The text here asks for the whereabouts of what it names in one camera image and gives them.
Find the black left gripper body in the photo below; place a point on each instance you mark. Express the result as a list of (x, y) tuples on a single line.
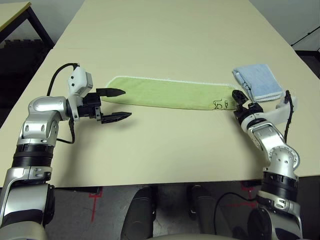
[(90, 107)]

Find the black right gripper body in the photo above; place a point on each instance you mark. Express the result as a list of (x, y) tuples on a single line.
[(247, 110)]

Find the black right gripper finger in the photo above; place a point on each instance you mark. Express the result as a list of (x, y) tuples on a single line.
[(240, 97)]

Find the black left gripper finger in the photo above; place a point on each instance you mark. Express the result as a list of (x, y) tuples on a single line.
[(111, 93), (115, 118)]

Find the green terry towel white trim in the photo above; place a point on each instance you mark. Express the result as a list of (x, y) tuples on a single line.
[(162, 95)]

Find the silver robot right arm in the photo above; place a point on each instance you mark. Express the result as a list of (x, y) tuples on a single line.
[(267, 135)]

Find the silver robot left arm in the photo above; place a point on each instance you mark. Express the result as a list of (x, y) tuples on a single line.
[(42, 107)]

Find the folded light blue towel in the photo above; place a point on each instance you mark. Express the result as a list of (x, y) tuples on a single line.
[(260, 80)]

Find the black low platform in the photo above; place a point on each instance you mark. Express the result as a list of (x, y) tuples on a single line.
[(310, 56)]

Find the black foam floor mat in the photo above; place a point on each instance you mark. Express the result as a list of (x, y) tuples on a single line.
[(22, 57)]

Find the dark grey robot left leg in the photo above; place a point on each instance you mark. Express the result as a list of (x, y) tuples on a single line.
[(137, 212)]

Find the dark grey robot leg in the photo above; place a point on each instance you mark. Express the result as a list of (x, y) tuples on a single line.
[(207, 212), (137, 212)]

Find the dark grey robot right leg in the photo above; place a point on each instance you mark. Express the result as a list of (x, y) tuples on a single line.
[(207, 212)]

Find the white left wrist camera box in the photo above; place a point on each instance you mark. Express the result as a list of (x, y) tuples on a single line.
[(80, 80)]

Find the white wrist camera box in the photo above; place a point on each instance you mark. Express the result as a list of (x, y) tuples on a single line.
[(80, 80), (277, 115)]

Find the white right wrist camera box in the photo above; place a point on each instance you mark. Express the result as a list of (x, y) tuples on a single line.
[(277, 115)]

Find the beige side table black frame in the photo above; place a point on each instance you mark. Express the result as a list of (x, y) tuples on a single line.
[(12, 15)]

